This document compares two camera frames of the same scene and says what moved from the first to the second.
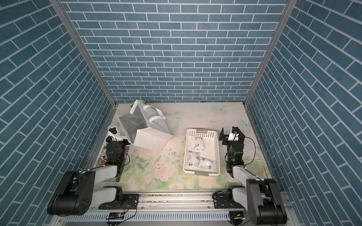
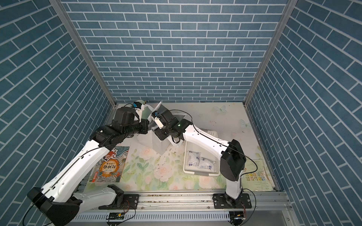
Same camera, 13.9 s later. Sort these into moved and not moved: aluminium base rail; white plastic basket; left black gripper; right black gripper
Moved: right black gripper; left black gripper
Not moved: aluminium base rail; white plastic basket
